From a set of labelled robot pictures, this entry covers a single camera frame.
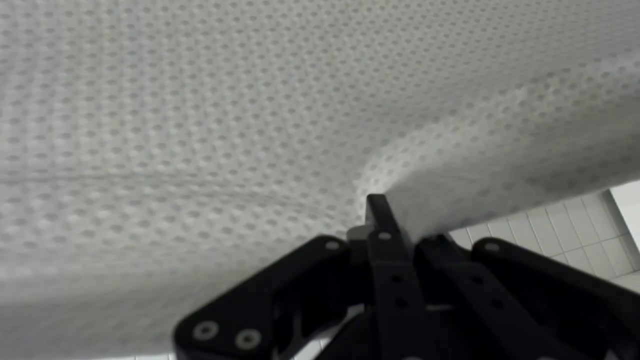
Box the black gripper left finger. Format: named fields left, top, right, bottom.
left=172, top=194, right=428, bottom=360

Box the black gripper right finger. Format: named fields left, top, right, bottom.
left=414, top=236, right=640, bottom=360

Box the white shower curtain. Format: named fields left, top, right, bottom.
left=0, top=0, right=640, bottom=360

